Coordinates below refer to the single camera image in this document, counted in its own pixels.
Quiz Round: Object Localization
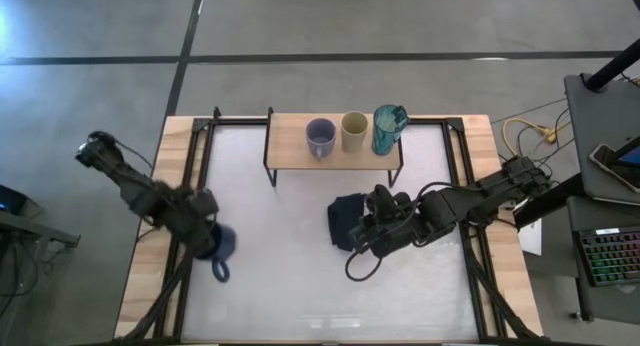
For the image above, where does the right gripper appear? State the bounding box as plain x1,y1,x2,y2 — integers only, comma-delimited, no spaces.
348,193,444,260

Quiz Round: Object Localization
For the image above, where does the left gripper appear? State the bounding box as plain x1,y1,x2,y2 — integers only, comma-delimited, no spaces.
172,187,220,261

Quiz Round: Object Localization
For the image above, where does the blue ceramic mug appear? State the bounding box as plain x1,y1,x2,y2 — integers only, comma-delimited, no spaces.
194,223,238,284

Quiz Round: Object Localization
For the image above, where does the cream cup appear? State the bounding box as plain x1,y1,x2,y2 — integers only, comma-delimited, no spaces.
340,110,370,154

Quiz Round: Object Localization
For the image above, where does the teal transparent tumbler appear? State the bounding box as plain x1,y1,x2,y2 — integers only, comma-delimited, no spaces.
371,104,410,157

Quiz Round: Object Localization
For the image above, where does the lilac ceramic mug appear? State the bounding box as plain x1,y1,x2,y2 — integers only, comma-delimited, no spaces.
305,117,338,161

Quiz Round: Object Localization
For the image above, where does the wooden shelf with black legs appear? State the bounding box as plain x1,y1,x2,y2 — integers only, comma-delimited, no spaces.
263,105,405,189

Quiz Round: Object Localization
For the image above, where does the dark blue cloth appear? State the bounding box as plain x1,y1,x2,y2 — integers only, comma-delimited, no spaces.
327,192,371,252

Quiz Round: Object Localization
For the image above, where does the white paper sheet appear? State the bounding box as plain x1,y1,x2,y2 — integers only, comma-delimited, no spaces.
517,218,544,257

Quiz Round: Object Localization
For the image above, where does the rainbow backlit keyboard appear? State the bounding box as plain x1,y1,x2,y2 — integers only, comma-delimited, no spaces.
574,225,640,287

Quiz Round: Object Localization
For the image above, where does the grey side desk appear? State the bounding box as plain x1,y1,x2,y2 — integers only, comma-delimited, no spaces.
564,73,640,207

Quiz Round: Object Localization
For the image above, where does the smartphone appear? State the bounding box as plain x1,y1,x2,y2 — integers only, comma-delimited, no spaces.
589,143,640,193

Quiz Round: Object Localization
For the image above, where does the tablet with blue screen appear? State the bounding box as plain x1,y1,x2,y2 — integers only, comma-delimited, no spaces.
617,135,640,168

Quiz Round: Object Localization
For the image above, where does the black pole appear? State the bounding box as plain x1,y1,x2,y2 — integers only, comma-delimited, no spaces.
584,38,640,92

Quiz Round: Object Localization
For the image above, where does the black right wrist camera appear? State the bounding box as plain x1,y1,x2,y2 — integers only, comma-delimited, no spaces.
367,184,399,215

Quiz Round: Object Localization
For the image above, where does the black rig frame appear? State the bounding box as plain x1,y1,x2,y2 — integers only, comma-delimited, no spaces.
114,105,546,345

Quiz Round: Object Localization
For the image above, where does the yellow extension cable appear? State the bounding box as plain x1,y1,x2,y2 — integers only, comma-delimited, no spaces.
501,117,559,158

